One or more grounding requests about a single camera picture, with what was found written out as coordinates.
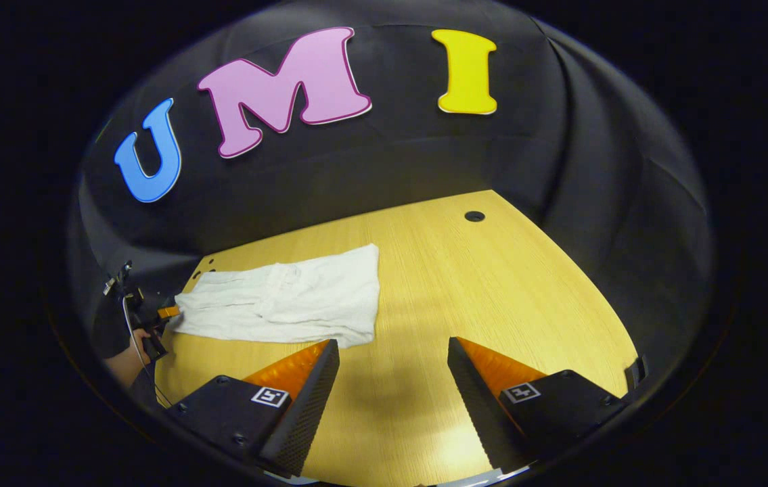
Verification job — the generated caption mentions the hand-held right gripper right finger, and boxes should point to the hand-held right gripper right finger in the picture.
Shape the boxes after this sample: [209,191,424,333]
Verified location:
[448,336,631,474]

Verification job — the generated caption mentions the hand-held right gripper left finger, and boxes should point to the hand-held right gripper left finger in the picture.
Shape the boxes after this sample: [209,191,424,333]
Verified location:
[167,338,341,478]

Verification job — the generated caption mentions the white jeans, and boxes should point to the white jeans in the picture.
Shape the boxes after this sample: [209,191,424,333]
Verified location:
[173,243,382,349]

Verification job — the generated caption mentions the black backdrop cloth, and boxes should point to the black backdrop cloth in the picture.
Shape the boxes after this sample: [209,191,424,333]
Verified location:
[66,0,716,379]

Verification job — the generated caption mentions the thin white cable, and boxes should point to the thin white cable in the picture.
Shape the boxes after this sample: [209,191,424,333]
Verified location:
[122,294,175,408]

